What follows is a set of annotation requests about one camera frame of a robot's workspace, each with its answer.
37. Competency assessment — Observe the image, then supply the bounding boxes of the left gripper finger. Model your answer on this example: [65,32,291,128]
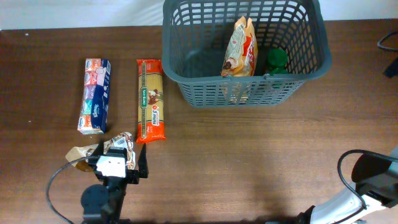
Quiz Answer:
[137,144,149,179]
[88,141,104,156]

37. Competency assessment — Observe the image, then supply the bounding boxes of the left black cable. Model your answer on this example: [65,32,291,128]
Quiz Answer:
[45,156,97,224]

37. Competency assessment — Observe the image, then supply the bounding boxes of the green lid spice jar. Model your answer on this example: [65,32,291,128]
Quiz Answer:
[265,48,288,73]

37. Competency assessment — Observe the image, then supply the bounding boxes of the grey plastic basket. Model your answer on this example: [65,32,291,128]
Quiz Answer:
[162,0,331,108]

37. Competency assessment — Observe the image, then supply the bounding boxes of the Kleenex tissue multipack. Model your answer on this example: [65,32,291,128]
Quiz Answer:
[77,58,111,134]

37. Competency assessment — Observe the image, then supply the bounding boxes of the orange snack bag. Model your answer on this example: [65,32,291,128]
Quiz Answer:
[221,16,258,77]

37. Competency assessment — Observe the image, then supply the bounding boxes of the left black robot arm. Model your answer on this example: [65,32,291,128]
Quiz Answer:
[80,142,149,223]

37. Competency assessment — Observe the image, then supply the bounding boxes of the green lid pale jar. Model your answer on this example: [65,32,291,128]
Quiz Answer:
[263,68,288,91]

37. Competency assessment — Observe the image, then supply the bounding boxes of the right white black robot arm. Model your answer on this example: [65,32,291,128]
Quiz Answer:
[288,149,397,223]

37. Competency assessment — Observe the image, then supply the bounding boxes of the brown patterned snack pouch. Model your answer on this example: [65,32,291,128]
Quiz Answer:
[65,132,136,170]

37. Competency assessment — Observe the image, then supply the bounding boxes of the right black cable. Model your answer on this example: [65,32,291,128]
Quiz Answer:
[329,30,398,224]

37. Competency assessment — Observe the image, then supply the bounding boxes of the San Remo spaghetti packet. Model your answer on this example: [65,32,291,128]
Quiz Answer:
[136,59,166,144]

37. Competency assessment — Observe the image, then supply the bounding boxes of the black cable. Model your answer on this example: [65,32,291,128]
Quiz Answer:
[45,156,97,224]
[329,30,398,224]

